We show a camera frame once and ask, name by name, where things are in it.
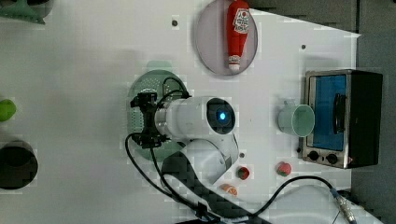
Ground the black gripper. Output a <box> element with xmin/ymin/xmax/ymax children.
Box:
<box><xmin>130</xmin><ymin>92</ymin><xmax>167</xmax><ymax>149</ymax></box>

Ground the mint green oval strainer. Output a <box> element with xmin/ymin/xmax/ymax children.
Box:
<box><xmin>127</xmin><ymin>61</ymin><xmax>190</xmax><ymax>161</ymax></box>

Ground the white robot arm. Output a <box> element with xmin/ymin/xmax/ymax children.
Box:
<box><xmin>124</xmin><ymin>91</ymin><xmax>282</xmax><ymax>224</ymax></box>

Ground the grey round plate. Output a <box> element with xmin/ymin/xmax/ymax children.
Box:
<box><xmin>194</xmin><ymin>0</ymin><xmax>258</xmax><ymax>76</ymax></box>

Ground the orange slice toy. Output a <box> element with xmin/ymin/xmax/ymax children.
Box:
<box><xmin>220</xmin><ymin>184</ymin><xmax>238</xmax><ymax>197</ymax></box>

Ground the red strawberry toy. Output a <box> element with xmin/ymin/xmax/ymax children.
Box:
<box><xmin>237</xmin><ymin>166</ymin><xmax>250</xmax><ymax>180</ymax></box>

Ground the red ketchup bottle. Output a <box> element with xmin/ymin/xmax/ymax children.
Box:
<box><xmin>226</xmin><ymin>0</ymin><xmax>249</xmax><ymax>73</ymax></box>

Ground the green cylinder toy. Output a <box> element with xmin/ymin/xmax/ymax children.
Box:
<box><xmin>0</xmin><ymin>99</ymin><xmax>17</xmax><ymax>122</ymax></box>

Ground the black cylinder cup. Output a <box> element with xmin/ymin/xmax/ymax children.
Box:
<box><xmin>0</xmin><ymin>141</ymin><xmax>38</xmax><ymax>190</ymax></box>

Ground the green bin corner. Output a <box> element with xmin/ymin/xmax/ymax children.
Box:
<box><xmin>0</xmin><ymin>0</ymin><xmax>54</xmax><ymax>24</ymax></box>

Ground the mint green mug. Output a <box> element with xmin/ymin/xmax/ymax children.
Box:
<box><xmin>277</xmin><ymin>100</ymin><xmax>315</xmax><ymax>137</ymax></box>

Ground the red apple toy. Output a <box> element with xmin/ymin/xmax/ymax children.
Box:
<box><xmin>276</xmin><ymin>161</ymin><xmax>292</xmax><ymax>176</ymax></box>

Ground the black toaster oven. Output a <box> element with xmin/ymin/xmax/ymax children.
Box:
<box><xmin>302</xmin><ymin>69</ymin><xmax>383</xmax><ymax>169</ymax></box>

